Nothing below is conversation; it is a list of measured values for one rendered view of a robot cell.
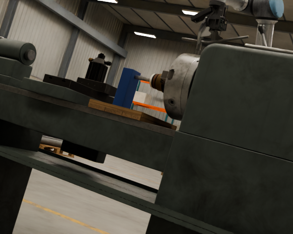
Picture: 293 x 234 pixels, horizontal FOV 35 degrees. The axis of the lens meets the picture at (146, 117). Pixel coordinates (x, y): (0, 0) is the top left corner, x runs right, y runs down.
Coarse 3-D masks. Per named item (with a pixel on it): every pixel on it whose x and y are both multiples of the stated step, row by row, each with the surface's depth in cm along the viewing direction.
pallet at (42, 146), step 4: (40, 144) 998; (44, 144) 1027; (40, 148) 996; (44, 148) 1063; (48, 148) 1128; (52, 148) 1133; (56, 148) 1044; (56, 152) 1045; (60, 152) 1110; (68, 156) 1081; (72, 156) 1093
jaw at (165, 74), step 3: (162, 72) 210; (165, 72) 210; (168, 72) 209; (171, 72) 206; (162, 75) 210; (165, 75) 209; (168, 75) 207; (171, 75) 206; (162, 78) 210; (165, 78) 209; (171, 78) 205; (162, 81) 215
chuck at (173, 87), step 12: (180, 60) 208; (192, 60) 206; (180, 72) 203; (168, 84) 205; (180, 84) 202; (168, 96) 206; (180, 96) 202; (168, 108) 209; (180, 108) 205; (180, 120) 214
